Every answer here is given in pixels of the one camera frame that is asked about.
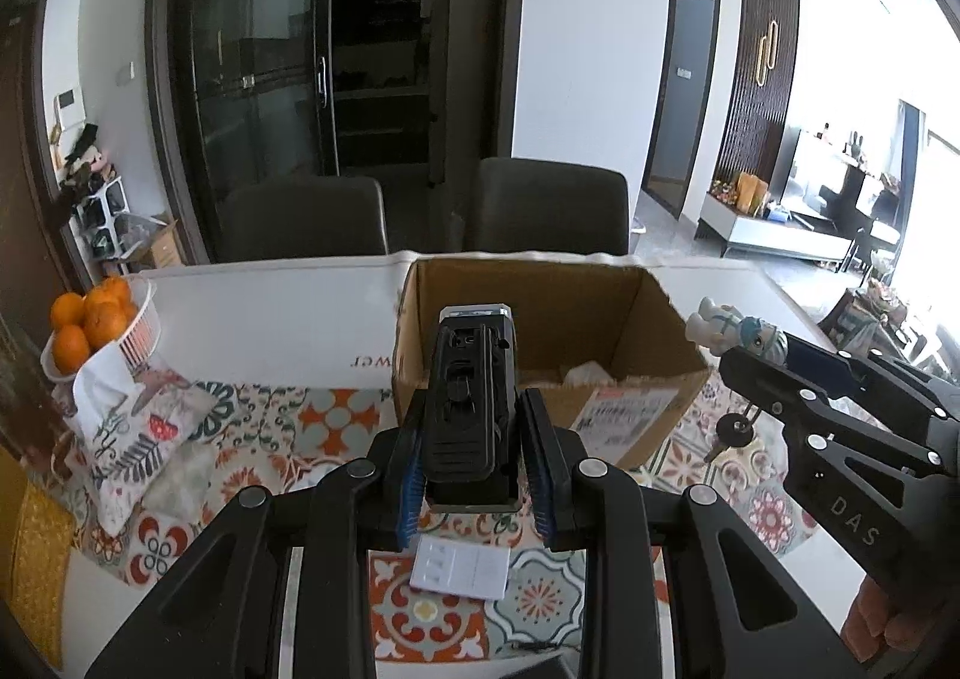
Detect orange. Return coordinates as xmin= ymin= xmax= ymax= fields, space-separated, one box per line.
xmin=82 ymin=278 xmax=132 ymax=309
xmin=52 ymin=324 xmax=92 ymax=374
xmin=84 ymin=304 xmax=140 ymax=350
xmin=51 ymin=293 xmax=86 ymax=331

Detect floral fabric tissue pouch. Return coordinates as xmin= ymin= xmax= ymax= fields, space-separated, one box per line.
xmin=71 ymin=341 xmax=218 ymax=537

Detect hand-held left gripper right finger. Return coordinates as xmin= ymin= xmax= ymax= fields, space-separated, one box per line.
xmin=517 ymin=386 xmax=863 ymax=679

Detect grey interior door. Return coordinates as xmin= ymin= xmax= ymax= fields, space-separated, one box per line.
xmin=645 ymin=0 xmax=722 ymax=223

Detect gold loop wall ornament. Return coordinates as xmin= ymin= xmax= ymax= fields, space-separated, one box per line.
xmin=754 ymin=19 xmax=779 ymax=88

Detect brown entrance door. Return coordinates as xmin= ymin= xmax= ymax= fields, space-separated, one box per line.
xmin=0 ymin=0 xmax=68 ymax=320

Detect chair with striped cushion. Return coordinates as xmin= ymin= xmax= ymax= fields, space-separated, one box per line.
xmin=821 ymin=289 xmax=893 ymax=350

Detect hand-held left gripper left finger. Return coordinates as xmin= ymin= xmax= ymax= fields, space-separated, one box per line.
xmin=86 ymin=386 xmax=432 ymax=679

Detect dark slatted wall panel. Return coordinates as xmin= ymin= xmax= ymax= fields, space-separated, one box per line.
xmin=712 ymin=0 xmax=800 ymax=200

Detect yellow woven box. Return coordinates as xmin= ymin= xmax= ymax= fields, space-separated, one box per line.
xmin=0 ymin=480 xmax=76 ymax=669

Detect pile of plush slippers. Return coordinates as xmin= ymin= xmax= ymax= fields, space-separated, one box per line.
xmin=60 ymin=122 xmax=113 ymax=189

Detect person's right hand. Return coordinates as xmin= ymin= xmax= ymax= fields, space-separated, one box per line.
xmin=841 ymin=570 xmax=925 ymax=666

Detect brown cardboard box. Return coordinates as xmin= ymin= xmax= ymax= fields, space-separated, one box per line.
xmin=392 ymin=257 xmax=713 ymax=470

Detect dark grey dining chair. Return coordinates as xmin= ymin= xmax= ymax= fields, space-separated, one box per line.
xmin=217 ymin=175 xmax=389 ymax=264
xmin=465 ymin=156 xmax=629 ymax=256

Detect black clip-on device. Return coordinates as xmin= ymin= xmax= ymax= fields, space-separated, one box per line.
xmin=416 ymin=304 xmax=522 ymax=511

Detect white charger cube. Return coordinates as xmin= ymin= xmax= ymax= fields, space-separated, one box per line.
xmin=562 ymin=362 xmax=629 ymax=387

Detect white television stand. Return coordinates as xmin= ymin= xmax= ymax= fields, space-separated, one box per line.
xmin=697 ymin=191 xmax=901 ymax=268

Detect small cardboard floor box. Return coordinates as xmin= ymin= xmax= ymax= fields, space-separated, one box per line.
xmin=120 ymin=214 xmax=185 ymax=271

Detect flat television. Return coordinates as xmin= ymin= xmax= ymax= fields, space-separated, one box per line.
xmin=784 ymin=128 xmax=878 ymax=215

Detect white shoe rack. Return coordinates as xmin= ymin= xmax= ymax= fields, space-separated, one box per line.
xmin=71 ymin=175 xmax=128 ymax=264

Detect white fruit basket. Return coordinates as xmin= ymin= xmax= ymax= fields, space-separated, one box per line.
xmin=41 ymin=276 xmax=161 ymax=380

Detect white switch panel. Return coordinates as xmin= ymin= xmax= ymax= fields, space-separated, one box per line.
xmin=410 ymin=536 xmax=511 ymax=601

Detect yellow paper bag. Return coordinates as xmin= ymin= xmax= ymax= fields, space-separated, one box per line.
xmin=735 ymin=173 xmax=770 ymax=211

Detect dark framed glass doors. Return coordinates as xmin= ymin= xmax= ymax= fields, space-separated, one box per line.
xmin=146 ymin=0 xmax=526 ymax=260

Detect patterned tile-print table runner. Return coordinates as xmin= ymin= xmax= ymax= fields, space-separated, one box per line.
xmin=45 ymin=379 xmax=818 ymax=665

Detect figurine keychain with keys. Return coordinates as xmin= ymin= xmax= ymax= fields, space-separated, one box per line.
xmin=686 ymin=296 xmax=788 ymax=464

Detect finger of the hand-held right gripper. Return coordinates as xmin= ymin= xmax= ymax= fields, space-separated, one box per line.
xmin=720 ymin=347 xmax=959 ymax=479
xmin=780 ymin=334 xmax=960 ymax=419

